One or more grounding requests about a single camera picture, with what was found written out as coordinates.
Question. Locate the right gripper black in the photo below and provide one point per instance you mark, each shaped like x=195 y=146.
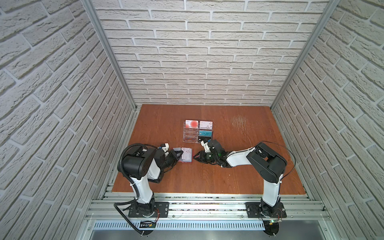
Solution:
x=201 y=156

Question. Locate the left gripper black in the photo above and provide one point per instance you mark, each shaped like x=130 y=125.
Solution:
x=174 y=154

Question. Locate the red leather card holder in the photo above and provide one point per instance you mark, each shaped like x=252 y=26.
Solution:
x=179 y=153

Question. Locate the white blossom VIP card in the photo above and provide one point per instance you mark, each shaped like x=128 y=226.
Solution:
x=206 y=125

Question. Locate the clear acrylic card organizer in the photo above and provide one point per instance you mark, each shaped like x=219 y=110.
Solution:
x=191 y=135

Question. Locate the white pink circle card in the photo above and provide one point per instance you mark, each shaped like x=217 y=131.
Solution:
x=191 y=124

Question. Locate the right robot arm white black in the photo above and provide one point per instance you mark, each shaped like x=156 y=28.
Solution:
x=269 y=164

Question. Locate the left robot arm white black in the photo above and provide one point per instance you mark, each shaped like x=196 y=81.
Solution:
x=141 y=164

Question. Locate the white pagoda VIP card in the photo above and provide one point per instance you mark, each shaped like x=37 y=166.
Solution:
x=187 y=155

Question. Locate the black VIP card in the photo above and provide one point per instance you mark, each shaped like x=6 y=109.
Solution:
x=204 y=138

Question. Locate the teal VIP card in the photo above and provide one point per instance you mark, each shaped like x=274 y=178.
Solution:
x=205 y=133

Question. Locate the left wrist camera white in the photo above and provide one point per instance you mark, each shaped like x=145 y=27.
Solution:
x=165 y=147

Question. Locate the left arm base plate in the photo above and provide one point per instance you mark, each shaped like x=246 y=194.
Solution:
x=151 y=210

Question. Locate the aluminium rail frame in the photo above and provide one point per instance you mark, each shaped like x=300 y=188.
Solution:
x=206 y=212

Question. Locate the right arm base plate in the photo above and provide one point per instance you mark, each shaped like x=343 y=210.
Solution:
x=261 y=210

